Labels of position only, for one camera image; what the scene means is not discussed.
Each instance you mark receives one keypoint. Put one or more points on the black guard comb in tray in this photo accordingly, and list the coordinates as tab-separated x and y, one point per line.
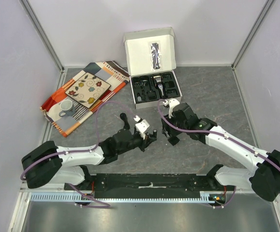
151	95

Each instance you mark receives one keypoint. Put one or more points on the grey ceramic mug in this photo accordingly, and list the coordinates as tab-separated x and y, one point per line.
67	108

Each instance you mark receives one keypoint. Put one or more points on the white cardboard clipper box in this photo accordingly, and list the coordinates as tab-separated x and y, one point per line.
138	55

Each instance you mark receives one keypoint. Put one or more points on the silver black hair clipper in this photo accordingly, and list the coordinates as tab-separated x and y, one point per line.
159	85

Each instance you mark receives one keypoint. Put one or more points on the black plastic tray insert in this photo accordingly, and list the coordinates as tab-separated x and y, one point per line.
142	84

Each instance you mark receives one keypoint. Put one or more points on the black clipper guard comb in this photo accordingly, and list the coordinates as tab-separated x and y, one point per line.
173	140

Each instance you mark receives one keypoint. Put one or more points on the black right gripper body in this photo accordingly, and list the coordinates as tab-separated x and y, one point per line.
168	127

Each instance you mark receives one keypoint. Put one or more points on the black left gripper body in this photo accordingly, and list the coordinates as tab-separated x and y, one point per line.
137	141

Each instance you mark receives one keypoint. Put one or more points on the floral square plate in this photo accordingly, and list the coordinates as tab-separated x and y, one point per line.
87	89

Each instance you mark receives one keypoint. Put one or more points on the white slotted cable duct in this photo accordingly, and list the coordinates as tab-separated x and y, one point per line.
78	198

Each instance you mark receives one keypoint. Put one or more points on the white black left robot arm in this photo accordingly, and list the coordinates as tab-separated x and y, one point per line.
51	164

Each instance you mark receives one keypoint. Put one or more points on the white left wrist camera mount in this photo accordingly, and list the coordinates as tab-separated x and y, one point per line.
141	126

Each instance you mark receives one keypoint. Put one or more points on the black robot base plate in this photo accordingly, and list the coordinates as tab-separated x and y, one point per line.
150	186

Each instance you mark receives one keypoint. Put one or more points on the small black cylindrical battery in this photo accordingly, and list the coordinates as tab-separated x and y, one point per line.
155	132

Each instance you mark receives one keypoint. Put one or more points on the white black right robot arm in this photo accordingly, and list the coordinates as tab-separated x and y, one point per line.
261	169

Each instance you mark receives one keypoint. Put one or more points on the colourful patchwork cloth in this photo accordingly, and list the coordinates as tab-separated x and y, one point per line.
74	102

